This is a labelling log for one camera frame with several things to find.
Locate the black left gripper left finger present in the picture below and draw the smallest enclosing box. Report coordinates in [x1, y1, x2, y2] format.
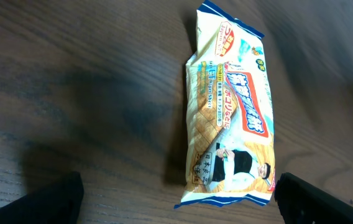
[0, 172, 84, 224]

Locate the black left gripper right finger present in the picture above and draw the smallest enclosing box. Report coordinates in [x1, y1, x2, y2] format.
[274, 172, 353, 224]

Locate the yellow snack bag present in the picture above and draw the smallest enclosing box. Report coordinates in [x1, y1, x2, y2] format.
[181, 1, 275, 207]

